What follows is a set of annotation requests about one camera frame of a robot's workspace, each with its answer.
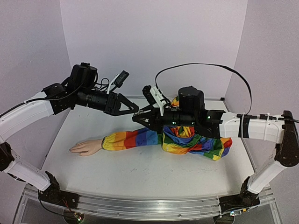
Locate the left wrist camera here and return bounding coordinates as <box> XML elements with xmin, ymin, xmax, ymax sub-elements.
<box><xmin>107</xmin><ymin>70</ymin><xmax>129</xmax><ymax>94</ymax></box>

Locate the clear glitter nail polish bottle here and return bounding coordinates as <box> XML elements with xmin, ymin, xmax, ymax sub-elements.
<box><xmin>133</xmin><ymin>110</ymin><xmax>145</xmax><ymax>117</ymax></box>

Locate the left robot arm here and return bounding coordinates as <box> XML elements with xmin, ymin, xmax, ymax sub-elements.
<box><xmin>0</xmin><ymin>63</ymin><xmax>138</xmax><ymax>204</ymax></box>

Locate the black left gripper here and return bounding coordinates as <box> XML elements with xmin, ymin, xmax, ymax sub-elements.
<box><xmin>78</xmin><ymin>86</ymin><xmax>141</xmax><ymax>116</ymax></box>

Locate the mannequin hand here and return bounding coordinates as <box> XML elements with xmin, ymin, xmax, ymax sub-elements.
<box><xmin>70</xmin><ymin>139</ymin><xmax>103</xmax><ymax>156</ymax></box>

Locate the aluminium front rail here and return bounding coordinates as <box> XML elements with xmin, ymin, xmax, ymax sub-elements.
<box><xmin>34</xmin><ymin>186</ymin><xmax>282</xmax><ymax>224</ymax></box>

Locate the rainbow striped sleeve cloth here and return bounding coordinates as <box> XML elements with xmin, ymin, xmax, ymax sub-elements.
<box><xmin>101</xmin><ymin>95</ymin><xmax>233</xmax><ymax>161</ymax></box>

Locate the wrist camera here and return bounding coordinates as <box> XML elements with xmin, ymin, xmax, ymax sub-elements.
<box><xmin>107</xmin><ymin>70</ymin><xmax>129</xmax><ymax>94</ymax></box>
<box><xmin>142</xmin><ymin>85</ymin><xmax>170</xmax><ymax>116</ymax></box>

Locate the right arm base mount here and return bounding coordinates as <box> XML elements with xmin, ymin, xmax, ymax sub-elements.
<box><xmin>219</xmin><ymin>177</ymin><xmax>260</xmax><ymax>214</ymax></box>

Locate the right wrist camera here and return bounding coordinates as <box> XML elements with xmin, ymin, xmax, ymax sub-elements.
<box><xmin>142</xmin><ymin>85</ymin><xmax>170</xmax><ymax>116</ymax></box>

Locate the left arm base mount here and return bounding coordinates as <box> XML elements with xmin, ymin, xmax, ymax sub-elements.
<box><xmin>38</xmin><ymin>171</ymin><xmax>79</xmax><ymax>209</ymax></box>

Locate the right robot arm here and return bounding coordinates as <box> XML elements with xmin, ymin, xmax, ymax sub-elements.
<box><xmin>132</xmin><ymin>86</ymin><xmax>299</xmax><ymax>211</ymax></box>

